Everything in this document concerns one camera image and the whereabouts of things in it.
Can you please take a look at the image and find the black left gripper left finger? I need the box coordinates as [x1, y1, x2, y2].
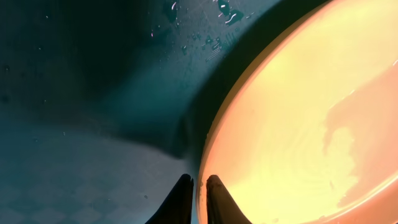
[146, 174, 194, 224]

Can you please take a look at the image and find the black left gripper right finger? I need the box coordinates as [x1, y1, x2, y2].
[206, 175, 251, 224]

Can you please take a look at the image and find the yellow plate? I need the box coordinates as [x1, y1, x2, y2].
[196, 0, 397, 223]

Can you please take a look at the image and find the teal plastic tray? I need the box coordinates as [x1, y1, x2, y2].
[1, 0, 322, 223]

